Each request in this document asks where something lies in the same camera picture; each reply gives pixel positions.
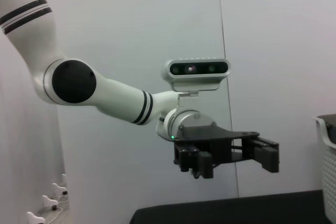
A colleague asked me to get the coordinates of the black tablecloth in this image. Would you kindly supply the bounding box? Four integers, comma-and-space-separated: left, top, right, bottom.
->
128, 189, 336, 224

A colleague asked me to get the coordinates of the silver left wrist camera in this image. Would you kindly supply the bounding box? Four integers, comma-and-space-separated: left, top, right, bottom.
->
160, 57, 232, 98

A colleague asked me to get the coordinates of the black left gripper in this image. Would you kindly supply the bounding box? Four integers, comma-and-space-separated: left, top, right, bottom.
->
172, 125, 280, 180

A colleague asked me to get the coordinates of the thin white cable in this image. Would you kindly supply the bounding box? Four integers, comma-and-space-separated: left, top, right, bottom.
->
36, 192, 71, 222

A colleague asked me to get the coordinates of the grey perforated storage box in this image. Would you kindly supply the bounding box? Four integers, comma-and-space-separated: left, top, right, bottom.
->
311, 113, 336, 221

